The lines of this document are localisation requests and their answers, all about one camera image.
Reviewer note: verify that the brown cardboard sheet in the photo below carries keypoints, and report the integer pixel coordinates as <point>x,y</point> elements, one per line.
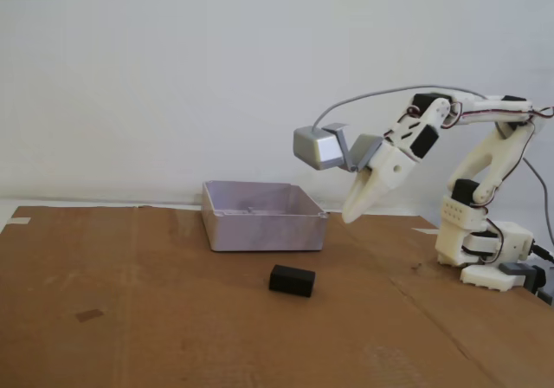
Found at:
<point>173,318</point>

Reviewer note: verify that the white plastic box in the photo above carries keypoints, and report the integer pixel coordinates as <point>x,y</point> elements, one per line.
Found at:
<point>259,234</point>

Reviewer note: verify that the black rectangular block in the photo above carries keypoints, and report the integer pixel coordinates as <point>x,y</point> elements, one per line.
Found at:
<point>292,282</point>

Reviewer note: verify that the white tape piece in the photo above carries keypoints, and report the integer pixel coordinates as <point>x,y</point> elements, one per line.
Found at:
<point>19,221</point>

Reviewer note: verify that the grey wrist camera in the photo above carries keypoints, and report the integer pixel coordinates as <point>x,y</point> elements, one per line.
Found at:
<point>316,147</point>

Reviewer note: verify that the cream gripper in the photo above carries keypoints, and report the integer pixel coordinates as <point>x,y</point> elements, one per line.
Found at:
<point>390,172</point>

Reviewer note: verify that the grey table clamp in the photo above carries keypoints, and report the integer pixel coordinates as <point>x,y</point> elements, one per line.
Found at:
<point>515,269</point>

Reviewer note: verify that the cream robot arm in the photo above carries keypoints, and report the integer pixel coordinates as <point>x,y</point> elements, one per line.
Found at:
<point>450,241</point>

